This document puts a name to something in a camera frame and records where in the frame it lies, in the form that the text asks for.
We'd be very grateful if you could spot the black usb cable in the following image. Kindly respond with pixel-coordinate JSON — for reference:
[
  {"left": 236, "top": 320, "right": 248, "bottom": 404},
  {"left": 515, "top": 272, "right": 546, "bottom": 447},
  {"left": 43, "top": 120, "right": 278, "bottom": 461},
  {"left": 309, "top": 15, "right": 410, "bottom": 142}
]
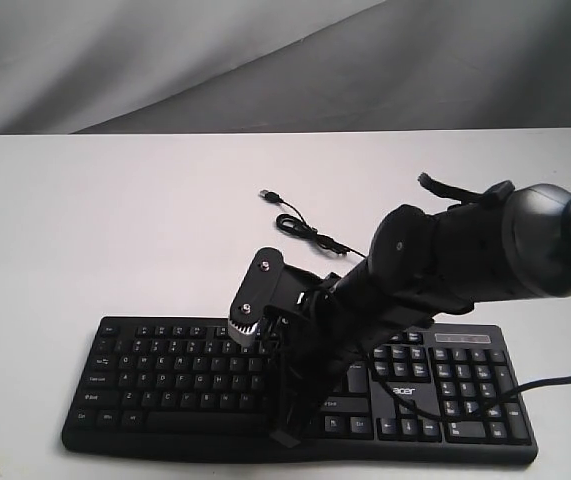
[{"left": 257, "top": 188, "right": 369, "bottom": 261}]

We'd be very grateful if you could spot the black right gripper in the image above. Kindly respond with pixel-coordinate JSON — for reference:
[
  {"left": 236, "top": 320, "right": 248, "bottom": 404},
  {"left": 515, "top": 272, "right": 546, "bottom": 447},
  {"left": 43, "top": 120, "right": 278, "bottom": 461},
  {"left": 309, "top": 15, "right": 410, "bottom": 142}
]
[{"left": 261, "top": 264, "right": 435, "bottom": 448}]

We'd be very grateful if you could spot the grey backdrop cloth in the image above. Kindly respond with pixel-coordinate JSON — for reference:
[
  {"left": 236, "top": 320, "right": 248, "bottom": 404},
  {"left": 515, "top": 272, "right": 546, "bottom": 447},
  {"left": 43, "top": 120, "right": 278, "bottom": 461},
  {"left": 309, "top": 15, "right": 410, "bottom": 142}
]
[{"left": 0, "top": 1, "right": 571, "bottom": 134}]

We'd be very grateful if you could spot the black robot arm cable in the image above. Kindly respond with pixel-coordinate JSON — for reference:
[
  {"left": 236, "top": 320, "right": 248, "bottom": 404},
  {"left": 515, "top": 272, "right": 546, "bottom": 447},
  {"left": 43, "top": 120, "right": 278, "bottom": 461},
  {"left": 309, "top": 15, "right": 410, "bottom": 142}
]
[{"left": 364, "top": 234, "right": 571, "bottom": 421}]

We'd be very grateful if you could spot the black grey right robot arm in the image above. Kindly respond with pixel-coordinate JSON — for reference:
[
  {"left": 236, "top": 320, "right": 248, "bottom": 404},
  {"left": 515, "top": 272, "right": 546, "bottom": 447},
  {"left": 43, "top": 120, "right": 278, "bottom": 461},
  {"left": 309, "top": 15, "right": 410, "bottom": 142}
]
[{"left": 249, "top": 174, "right": 571, "bottom": 447}]

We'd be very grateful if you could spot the black acer keyboard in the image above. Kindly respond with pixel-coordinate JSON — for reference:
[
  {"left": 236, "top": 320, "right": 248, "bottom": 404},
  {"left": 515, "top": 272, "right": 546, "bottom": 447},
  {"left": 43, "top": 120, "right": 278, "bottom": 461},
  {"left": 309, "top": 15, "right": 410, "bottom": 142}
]
[{"left": 62, "top": 317, "right": 538, "bottom": 466}]

